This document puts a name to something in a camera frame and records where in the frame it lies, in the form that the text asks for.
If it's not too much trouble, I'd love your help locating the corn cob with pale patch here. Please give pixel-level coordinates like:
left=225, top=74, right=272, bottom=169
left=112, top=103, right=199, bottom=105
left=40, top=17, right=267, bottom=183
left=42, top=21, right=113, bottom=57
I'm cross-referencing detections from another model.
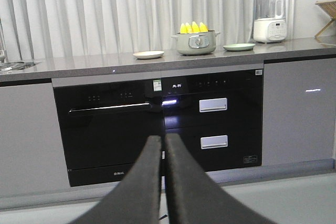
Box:
left=185, top=23, right=193, bottom=34

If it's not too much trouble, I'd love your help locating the white blender appliance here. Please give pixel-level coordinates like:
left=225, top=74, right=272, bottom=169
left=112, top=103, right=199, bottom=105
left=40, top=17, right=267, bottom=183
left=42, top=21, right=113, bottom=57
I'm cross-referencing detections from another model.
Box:
left=253, top=0, right=287, bottom=43

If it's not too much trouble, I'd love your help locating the grey left cabinet door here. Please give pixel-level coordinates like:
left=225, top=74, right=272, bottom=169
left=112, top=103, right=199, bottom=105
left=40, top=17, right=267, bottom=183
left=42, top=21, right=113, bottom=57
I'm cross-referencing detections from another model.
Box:
left=1, top=83, right=70, bottom=196

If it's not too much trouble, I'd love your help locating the wooden dish rack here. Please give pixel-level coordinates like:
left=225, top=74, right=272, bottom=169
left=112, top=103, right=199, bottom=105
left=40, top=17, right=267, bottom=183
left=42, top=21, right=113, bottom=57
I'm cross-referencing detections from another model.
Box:
left=314, top=0, right=336, bottom=38

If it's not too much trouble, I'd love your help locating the black built-in dishwasher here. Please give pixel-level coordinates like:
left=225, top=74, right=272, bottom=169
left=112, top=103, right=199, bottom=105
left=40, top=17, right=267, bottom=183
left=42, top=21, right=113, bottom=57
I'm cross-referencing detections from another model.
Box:
left=54, top=77, right=164, bottom=187

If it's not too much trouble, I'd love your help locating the white round plate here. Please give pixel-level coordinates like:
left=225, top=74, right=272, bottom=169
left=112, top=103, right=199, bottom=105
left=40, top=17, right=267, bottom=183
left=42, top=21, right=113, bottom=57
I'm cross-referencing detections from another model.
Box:
left=133, top=50, right=164, bottom=59

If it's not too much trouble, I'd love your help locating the white pleated curtain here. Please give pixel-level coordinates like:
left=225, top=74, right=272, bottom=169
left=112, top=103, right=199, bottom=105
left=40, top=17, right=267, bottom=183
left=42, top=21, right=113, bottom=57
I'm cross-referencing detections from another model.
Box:
left=1, top=0, right=254, bottom=61

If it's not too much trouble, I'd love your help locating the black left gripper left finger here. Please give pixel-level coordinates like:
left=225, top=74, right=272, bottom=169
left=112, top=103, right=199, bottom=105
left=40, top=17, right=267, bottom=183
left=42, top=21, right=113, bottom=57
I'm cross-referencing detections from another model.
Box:
left=72, top=136, right=162, bottom=223

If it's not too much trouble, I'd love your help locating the green electric cooking pot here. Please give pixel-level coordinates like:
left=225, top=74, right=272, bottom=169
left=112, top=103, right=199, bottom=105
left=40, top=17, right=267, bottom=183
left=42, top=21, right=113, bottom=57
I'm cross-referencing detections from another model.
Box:
left=171, top=30, right=220, bottom=56

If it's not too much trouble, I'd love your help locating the tall yellow corn cob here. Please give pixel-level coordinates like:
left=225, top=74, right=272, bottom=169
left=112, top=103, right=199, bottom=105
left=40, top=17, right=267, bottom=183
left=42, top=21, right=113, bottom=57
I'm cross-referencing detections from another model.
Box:
left=192, top=21, right=200, bottom=33

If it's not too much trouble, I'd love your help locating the grey cabinet door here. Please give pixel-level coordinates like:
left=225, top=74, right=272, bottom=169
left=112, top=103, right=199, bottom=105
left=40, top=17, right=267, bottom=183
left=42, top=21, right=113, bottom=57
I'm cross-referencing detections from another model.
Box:
left=262, top=58, right=335, bottom=166
left=1, top=83, right=70, bottom=196

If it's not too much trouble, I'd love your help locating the green round plate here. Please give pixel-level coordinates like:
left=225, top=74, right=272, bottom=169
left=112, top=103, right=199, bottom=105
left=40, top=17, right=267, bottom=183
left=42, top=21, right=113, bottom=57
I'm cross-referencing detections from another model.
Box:
left=223, top=43, right=256, bottom=51

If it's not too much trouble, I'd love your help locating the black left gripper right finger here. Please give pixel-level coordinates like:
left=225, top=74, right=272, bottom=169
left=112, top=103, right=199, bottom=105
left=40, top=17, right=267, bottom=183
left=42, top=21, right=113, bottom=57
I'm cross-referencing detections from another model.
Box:
left=165, top=133, right=273, bottom=223

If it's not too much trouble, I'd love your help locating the steel sink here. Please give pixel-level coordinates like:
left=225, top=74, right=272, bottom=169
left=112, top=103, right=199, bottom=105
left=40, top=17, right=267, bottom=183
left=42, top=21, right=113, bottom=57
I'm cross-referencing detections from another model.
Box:
left=1, top=61, right=42, bottom=73

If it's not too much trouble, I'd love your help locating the black drawer sterilizer cabinet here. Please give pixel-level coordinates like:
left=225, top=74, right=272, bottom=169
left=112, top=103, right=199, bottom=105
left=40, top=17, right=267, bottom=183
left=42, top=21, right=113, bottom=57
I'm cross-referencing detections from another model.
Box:
left=162, top=69, right=263, bottom=172

